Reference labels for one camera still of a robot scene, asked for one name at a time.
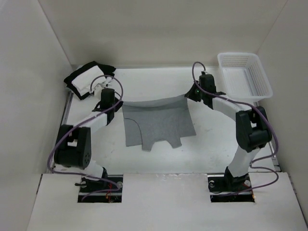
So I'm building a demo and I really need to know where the grey tank top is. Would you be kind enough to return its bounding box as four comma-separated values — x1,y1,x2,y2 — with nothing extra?
122,95,196,152

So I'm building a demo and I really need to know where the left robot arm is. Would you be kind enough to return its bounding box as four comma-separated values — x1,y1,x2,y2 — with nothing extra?
53,89,123,192

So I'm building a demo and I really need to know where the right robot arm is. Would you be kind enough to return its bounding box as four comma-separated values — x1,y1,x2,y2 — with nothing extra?
185,71,272,195

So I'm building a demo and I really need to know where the white plastic basket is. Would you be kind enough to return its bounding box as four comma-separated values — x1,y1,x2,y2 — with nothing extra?
217,52,273,103

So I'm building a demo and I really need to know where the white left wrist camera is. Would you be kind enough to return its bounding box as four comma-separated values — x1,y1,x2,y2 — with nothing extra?
93,83,108,92

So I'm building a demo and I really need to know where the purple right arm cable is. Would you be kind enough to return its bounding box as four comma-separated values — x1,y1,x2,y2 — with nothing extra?
191,61,281,193

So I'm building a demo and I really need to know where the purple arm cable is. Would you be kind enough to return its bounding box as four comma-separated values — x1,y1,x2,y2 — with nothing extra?
191,61,281,193
47,75,125,202

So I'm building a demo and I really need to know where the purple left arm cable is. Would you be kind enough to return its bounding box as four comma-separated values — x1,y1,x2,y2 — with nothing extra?
47,75,125,202

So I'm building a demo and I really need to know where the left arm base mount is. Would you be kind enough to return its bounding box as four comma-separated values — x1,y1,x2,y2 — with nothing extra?
75,175,124,203

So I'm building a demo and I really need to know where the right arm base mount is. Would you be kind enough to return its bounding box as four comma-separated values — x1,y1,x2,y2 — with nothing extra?
207,168,255,203

